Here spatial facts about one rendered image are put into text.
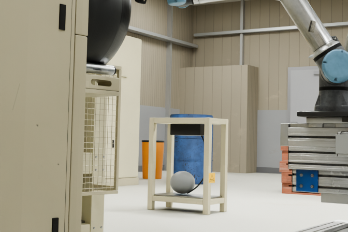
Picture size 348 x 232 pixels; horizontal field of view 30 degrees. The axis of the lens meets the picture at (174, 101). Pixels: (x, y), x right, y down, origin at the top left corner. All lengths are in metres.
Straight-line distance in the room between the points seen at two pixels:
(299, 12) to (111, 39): 0.81
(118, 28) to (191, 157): 6.52
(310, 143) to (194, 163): 6.69
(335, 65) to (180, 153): 6.92
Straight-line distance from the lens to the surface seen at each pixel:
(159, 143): 10.32
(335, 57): 2.44
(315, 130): 2.58
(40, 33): 1.86
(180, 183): 5.62
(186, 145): 9.21
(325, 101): 2.57
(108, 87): 2.83
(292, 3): 2.49
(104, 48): 2.80
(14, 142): 1.80
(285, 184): 8.04
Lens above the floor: 0.59
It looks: 4 degrees up
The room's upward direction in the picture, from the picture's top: 1 degrees clockwise
